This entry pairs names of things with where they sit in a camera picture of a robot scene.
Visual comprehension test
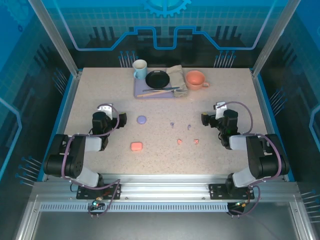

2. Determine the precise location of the pink charging case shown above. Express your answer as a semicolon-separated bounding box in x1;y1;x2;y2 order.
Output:
130;141;144;152

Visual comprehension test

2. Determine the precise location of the purple tray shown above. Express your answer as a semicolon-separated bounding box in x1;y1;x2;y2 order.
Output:
134;74;182;99

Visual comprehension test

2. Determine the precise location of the orange cup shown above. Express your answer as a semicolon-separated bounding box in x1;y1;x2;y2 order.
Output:
185;70;210;91

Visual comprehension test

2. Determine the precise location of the dark table knife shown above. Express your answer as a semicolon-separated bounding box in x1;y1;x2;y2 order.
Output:
142;86;181;93

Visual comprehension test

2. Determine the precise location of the light blue mug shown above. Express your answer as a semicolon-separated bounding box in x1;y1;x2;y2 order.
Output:
132;59;148;80

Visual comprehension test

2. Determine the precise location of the black plate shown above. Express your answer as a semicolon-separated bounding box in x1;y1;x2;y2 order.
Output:
145;69;171;90

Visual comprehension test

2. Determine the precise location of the beige folded cloth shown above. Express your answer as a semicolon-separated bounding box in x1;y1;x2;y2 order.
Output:
166;64;189;98

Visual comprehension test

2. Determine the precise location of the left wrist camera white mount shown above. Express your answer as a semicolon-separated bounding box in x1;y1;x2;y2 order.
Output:
96;102;114;118

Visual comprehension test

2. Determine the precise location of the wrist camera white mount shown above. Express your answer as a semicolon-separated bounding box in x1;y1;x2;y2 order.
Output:
96;102;114;118
213;101;228;120

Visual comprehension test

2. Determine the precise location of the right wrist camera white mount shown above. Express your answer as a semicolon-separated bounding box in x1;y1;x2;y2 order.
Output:
213;101;228;120

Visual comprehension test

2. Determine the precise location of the wooden handled utensil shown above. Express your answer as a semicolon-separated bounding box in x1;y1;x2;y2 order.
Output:
136;89;176;98

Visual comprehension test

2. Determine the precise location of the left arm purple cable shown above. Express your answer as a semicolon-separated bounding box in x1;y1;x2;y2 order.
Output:
61;102;122;218

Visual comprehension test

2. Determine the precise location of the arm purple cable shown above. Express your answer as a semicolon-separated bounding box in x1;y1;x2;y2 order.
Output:
217;101;285;218
61;102;122;218

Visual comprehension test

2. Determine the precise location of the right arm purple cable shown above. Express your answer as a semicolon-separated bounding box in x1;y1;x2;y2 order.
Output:
217;101;285;218

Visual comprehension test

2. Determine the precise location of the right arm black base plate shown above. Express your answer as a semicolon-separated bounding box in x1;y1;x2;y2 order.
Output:
208;183;255;200

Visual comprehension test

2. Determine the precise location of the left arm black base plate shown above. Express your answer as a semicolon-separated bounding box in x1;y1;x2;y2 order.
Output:
76;183;122;200

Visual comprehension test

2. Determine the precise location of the aluminium mounting rail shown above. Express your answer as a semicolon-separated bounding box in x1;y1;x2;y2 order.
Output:
32;173;301;201

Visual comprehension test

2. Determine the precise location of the left cable connector with light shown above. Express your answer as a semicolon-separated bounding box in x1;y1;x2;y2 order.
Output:
87;196;105;211

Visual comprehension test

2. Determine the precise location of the cable connector with light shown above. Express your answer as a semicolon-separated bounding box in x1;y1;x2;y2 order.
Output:
87;196;105;211
228;198;251;211

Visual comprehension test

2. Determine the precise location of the right cable connector with light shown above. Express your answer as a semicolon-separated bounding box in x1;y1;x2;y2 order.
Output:
228;198;251;211

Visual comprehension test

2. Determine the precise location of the slotted grey cable duct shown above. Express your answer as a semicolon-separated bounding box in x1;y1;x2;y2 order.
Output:
39;202;230;213

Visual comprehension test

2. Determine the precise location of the right aluminium frame post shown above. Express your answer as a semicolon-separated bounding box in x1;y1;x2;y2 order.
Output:
251;0;302;77

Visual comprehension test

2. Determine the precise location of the aluminium frame post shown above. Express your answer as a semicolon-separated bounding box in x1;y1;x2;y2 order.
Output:
27;0;82;77
251;0;302;77

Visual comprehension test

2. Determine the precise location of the left aluminium frame post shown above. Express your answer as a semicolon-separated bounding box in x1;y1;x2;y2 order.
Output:
27;0;82;77

